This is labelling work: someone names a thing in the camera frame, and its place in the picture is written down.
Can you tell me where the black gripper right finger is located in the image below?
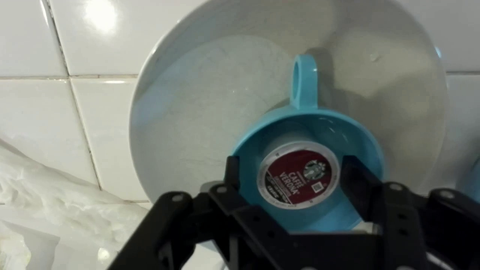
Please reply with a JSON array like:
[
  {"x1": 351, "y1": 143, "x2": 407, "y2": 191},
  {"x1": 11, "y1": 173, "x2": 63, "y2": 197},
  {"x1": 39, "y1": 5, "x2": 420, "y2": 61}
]
[{"x1": 299, "y1": 157, "x2": 480, "y2": 270}]

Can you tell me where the crumpled clear plastic wrap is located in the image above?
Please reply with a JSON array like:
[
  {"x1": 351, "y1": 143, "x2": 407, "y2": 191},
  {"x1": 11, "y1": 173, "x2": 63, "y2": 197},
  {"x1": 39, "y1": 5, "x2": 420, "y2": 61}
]
[{"x1": 0, "y1": 143, "x2": 147, "y2": 270}]

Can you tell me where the blue cup with handle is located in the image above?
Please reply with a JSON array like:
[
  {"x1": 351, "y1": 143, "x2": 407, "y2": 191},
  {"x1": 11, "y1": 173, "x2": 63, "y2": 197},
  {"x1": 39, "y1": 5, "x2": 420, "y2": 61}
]
[{"x1": 234, "y1": 55, "x2": 386, "y2": 233}]

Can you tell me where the white round plate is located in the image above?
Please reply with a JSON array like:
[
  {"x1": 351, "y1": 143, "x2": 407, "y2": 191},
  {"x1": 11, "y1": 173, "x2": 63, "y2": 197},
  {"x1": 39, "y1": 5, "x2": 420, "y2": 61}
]
[{"x1": 129, "y1": 0, "x2": 447, "y2": 200}]

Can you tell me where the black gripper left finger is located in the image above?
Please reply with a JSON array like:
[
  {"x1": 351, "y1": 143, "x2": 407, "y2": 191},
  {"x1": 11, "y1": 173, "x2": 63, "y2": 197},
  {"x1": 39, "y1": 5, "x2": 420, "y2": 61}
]
[{"x1": 107, "y1": 155, "x2": 302, "y2": 270}]

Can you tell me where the coffee pod with red lid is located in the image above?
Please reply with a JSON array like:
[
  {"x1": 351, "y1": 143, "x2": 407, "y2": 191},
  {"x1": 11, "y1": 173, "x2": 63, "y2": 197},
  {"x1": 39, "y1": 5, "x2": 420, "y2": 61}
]
[{"x1": 257, "y1": 142, "x2": 339, "y2": 211}]

